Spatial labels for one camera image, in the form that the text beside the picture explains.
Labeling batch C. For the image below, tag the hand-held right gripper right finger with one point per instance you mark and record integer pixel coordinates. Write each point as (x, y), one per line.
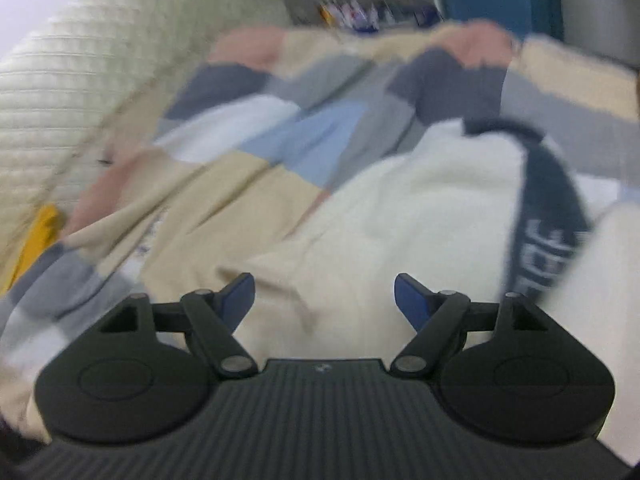
(411, 297)

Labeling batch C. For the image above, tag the patchwork checkered blanket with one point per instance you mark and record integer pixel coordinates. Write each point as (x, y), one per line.
(225, 195)

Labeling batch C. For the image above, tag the cream sweater with navy stripe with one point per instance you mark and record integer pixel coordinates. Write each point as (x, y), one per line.
(425, 210)

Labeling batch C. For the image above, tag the yellow cloth item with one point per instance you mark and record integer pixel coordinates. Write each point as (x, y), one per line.
(42, 230)

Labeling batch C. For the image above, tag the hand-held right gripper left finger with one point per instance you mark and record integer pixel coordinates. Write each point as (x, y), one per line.
(239, 296)

